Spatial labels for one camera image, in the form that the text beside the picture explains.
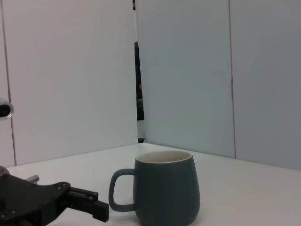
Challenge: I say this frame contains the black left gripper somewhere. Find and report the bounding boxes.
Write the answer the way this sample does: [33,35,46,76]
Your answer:
[0,174,110,226]

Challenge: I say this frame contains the grey ceramic cup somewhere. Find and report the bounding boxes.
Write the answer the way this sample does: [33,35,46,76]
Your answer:
[108,150,201,226]

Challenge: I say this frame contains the left gripper cable connector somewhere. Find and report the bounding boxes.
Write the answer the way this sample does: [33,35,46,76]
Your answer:
[24,174,40,185]

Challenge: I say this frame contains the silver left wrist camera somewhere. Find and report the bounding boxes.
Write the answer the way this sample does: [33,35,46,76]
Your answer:
[0,97,14,121]

